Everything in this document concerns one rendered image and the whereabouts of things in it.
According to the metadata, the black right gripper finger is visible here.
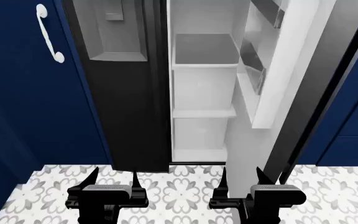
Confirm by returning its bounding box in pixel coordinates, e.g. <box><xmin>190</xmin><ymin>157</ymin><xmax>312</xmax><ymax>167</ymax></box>
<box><xmin>255</xmin><ymin>166</ymin><xmax>273</xmax><ymax>187</ymax></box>
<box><xmin>213</xmin><ymin>166</ymin><xmax>230</xmax><ymax>200</ymax></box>

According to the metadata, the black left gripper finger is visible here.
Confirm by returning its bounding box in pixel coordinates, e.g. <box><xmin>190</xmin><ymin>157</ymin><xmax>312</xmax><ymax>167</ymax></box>
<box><xmin>130</xmin><ymin>170</ymin><xmax>149</xmax><ymax>200</ymax></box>
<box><xmin>67</xmin><ymin>166</ymin><xmax>99</xmax><ymax>195</ymax></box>

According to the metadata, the white fridge drawer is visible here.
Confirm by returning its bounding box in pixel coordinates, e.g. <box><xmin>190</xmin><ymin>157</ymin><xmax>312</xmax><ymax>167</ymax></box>
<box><xmin>172</xmin><ymin>67</ymin><xmax>238</xmax><ymax>112</ymax></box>
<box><xmin>172</xmin><ymin>117</ymin><xmax>230</xmax><ymax>151</ymax></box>

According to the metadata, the white fridge shelf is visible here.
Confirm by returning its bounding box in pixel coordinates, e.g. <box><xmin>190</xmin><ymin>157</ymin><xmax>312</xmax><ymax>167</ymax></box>
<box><xmin>172</xmin><ymin>108</ymin><xmax>237</xmax><ymax>119</ymax></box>

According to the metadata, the black fridge door with dispenser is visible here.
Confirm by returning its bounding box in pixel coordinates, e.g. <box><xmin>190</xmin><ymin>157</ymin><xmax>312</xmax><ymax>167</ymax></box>
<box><xmin>61</xmin><ymin>0</ymin><xmax>171</xmax><ymax>174</ymax></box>

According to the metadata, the black fridge door white liner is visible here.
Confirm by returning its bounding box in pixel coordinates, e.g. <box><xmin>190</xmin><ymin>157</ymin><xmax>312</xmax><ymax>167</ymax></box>
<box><xmin>224</xmin><ymin>0</ymin><xmax>358</xmax><ymax>200</ymax></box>

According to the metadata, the fridge cabinet with white interior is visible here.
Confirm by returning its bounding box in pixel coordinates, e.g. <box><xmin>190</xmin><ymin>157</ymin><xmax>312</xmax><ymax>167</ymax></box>
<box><xmin>165</xmin><ymin>0</ymin><xmax>252</xmax><ymax>164</ymax></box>

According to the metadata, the grey door bin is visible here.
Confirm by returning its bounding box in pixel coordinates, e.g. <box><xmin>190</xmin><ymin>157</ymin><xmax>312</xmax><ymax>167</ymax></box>
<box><xmin>239</xmin><ymin>37</ymin><xmax>267</xmax><ymax>96</ymax></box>
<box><xmin>250</xmin><ymin>0</ymin><xmax>288</xmax><ymax>29</ymax></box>

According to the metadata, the grey glass fridge shelf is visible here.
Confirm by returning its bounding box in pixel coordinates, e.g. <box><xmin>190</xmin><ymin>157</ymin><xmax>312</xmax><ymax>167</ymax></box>
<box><xmin>172</xmin><ymin>33</ymin><xmax>241</xmax><ymax>69</ymax></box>

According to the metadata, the tall navy blue cabinet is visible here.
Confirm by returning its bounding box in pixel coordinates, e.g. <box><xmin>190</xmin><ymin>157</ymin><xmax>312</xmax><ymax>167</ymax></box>
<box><xmin>0</xmin><ymin>0</ymin><xmax>115</xmax><ymax>224</ymax></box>

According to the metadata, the navy blue drawer cabinet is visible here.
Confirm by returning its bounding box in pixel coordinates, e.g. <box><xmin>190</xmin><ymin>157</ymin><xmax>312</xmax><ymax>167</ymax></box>
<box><xmin>297</xmin><ymin>22</ymin><xmax>358</xmax><ymax>167</ymax></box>

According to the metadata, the grey recessed water dispenser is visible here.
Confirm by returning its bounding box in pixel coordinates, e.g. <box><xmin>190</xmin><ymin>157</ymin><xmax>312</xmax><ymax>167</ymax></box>
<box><xmin>71</xmin><ymin>0</ymin><xmax>151</xmax><ymax>62</ymax></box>

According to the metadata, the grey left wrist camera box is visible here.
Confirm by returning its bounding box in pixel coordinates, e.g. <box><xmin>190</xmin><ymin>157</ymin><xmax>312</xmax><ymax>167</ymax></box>
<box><xmin>83</xmin><ymin>185</ymin><xmax>132</xmax><ymax>200</ymax></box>

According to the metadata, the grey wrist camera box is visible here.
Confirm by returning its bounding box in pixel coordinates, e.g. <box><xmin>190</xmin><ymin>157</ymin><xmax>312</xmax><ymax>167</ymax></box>
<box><xmin>83</xmin><ymin>185</ymin><xmax>132</xmax><ymax>200</ymax></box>
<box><xmin>249</xmin><ymin>184</ymin><xmax>307</xmax><ymax>205</ymax></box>

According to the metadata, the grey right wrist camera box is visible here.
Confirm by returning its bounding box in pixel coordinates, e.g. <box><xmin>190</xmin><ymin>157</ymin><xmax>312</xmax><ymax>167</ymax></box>
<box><xmin>249</xmin><ymin>184</ymin><xmax>307</xmax><ymax>205</ymax></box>

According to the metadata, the long white cabinet handle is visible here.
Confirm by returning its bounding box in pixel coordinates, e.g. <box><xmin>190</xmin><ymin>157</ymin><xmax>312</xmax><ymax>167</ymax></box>
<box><xmin>35</xmin><ymin>3</ymin><xmax>65</xmax><ymax>64</ymax></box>

